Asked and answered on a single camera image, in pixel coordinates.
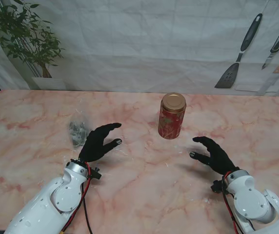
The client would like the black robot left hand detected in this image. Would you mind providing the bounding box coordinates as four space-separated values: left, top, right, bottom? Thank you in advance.
78 123 123 163

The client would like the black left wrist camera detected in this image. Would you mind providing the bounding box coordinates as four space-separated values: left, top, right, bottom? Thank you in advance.
90 167 103 180

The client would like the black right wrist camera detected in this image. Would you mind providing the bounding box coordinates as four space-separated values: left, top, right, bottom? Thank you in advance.
210 179 225 195

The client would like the red and black right arm cable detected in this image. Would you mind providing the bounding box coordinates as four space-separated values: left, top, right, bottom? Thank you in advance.
221 172 256 234

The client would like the red and black arm cable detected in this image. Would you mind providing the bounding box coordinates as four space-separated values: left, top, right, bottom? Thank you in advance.
60 162 93 234
221 172 256 234

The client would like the red floral tea canister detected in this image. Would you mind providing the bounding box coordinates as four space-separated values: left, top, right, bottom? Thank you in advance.
158 107 186 140

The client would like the black slotted spatula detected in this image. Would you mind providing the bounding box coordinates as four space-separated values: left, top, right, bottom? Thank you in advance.
214 13 263 89

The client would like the red and black left arm cable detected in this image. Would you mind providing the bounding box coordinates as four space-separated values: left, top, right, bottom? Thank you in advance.
60 162 93 234

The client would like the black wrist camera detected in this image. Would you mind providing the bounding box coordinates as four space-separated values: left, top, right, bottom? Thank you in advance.
210 179 225 195
90 167 103 180

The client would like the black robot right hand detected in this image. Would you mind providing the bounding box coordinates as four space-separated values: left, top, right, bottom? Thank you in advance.
189 136 239 176

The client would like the gold round canister lid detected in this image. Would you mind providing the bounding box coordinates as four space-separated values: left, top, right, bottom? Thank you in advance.
160 92 187 114

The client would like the green leafy plant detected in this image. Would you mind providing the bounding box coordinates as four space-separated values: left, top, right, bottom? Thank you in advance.
0 0 66 78

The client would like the clear plastic bag of tea bags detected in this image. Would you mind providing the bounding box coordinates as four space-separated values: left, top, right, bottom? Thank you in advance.
68 112 89 149

